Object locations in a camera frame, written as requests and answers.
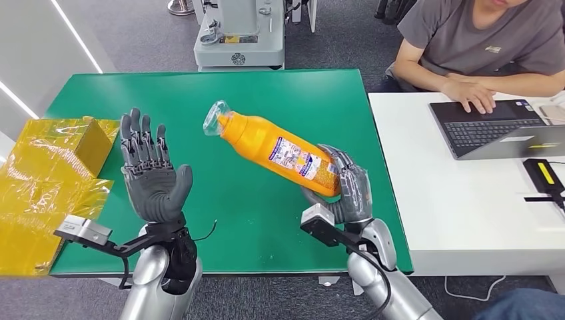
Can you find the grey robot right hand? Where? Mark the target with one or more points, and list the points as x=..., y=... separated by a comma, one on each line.
x=355, y=194

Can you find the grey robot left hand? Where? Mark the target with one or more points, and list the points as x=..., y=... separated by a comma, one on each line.
x=152, y=190

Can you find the person's right hand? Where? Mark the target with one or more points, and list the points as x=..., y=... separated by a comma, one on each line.
x=470, y=93

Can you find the orange plastic bottle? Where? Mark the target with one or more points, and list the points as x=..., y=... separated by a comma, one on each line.
x=265, y=148

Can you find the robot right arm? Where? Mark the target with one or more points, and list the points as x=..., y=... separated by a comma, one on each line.
x=397, y=291

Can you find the person's left forearm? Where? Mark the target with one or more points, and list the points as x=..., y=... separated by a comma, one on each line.
x=521, y=84

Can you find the person's right forearm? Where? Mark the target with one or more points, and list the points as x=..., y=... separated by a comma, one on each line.
x=419, y=77

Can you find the dark grey laptop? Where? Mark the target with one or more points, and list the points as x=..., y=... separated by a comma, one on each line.
x=485, y=128

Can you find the person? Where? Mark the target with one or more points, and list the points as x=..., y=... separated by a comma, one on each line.
x=476, y=40

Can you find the pale smartphone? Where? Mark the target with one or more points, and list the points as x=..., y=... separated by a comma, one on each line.
x=554, y=115

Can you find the white desk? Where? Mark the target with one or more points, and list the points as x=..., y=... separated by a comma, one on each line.
x=463, y=207

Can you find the black adapter with yellow label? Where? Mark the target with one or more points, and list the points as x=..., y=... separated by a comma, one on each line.
x=545, y=174

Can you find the yellow film-wrapped cardboard box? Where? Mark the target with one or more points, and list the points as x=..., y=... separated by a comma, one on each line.
x=39, y=198

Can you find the black chair base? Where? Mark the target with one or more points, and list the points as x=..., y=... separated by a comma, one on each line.
x=393, y=9

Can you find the grey machine stand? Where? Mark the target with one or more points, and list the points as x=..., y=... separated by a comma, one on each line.
x=240, y=42

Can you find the white furniture legs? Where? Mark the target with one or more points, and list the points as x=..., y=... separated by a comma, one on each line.
x=311, y=13

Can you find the chrome stanchion base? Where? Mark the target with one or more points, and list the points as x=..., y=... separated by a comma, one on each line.
x=180, y=8

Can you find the person's leg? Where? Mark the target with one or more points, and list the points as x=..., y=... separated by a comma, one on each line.
x=525, y=307

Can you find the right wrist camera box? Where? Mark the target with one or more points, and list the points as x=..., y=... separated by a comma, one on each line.
x=318, y=221

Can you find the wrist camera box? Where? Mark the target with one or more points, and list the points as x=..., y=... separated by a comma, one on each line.
x=318, y=221
x=84, y=229

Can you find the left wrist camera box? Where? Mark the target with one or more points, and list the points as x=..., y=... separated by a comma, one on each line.
x=84, y=229

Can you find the white table leg bracket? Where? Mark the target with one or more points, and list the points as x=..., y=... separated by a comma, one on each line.
x=329, y=281

